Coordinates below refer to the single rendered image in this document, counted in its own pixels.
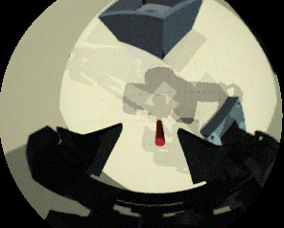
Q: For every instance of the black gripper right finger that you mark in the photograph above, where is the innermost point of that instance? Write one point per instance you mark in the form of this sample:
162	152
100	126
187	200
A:
203	157

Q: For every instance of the red peg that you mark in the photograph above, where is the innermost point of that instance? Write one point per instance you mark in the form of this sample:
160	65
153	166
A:
159	137

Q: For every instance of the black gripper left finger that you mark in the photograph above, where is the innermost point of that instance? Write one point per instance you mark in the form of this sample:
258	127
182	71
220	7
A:
94	148

